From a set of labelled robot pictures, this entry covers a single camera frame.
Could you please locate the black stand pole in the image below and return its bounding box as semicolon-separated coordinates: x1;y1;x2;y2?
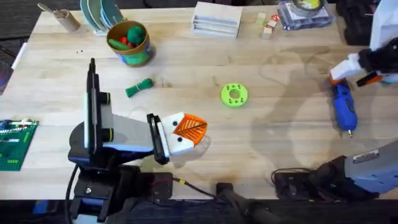
215;182;282;224

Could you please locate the black rail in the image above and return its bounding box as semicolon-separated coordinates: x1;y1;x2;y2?
0;198;398;224

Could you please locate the left wrist black flat plate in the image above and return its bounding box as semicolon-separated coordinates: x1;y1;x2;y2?
85;57;101;156

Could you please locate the clear plastic box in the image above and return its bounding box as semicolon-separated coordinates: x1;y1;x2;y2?
277;0;334;31

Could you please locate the green disc with holes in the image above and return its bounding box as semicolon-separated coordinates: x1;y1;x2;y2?
221;83;249;109

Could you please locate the green board with blocks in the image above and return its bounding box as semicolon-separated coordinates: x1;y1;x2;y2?
0;118;40;172

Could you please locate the white and teal cup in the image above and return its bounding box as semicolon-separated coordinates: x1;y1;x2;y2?
381;73;398;84

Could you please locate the stack of white boxes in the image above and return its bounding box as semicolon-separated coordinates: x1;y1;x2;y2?
192;1;244;40

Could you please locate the black cable with yellow mark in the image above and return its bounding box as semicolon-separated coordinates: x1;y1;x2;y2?
172;176;219;200

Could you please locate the green toy vegetable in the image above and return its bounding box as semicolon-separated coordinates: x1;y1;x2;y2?
125;78;155;98

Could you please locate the tub with toys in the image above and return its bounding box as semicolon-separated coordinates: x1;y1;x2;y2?
106;20;156;67

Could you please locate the teal plate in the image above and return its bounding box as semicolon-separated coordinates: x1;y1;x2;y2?
79;0;101;32
99;0;124;30

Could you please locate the roll of tape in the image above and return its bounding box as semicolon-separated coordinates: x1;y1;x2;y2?
291;0;326;15

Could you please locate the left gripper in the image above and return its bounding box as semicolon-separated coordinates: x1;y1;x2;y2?
98;91;208;166

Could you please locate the blue electric screwdriver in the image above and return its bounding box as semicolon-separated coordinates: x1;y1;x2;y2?
331;79;359;138

